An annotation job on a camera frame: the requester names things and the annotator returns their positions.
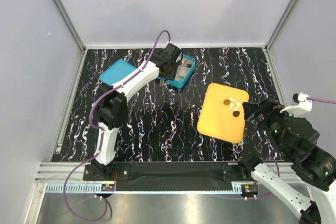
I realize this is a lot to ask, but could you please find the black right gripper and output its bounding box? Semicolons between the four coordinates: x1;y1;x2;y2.
241;97;299;157

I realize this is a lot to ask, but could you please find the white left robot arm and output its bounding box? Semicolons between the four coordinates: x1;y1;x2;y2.
89;43;183;180

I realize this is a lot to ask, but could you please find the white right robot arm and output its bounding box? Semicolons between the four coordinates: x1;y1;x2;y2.
237;99;335;223

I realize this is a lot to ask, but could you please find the dark oval chocolate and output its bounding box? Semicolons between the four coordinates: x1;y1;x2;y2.
233;111;240;117

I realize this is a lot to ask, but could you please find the teal chocolate box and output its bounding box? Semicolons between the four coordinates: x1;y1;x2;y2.
158;54;196;89

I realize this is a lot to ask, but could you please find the white rectangular chocolate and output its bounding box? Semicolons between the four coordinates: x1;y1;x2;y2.
229;97;236;103

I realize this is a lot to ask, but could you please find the yellow plastic tray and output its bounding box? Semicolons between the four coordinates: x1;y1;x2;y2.
197;83;249;144

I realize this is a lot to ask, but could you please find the teal box lid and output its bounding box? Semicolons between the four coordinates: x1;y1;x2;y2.
99;59;136;86

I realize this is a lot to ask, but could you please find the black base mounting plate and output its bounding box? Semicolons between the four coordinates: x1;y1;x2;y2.
83;162;254;194

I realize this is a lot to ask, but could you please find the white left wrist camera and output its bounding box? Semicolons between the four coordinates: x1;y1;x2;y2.
176;47;183;63

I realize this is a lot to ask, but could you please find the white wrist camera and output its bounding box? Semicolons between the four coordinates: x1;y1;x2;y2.
280;92;312;116
176;47;183;63

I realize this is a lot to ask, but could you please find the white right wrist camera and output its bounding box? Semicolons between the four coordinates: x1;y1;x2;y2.
280;92;312;116

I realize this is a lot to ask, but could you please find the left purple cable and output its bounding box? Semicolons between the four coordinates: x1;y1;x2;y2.
61;29;174;221

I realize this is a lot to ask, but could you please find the aluminium slotted rail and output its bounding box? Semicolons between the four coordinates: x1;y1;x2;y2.
34;162;259;196

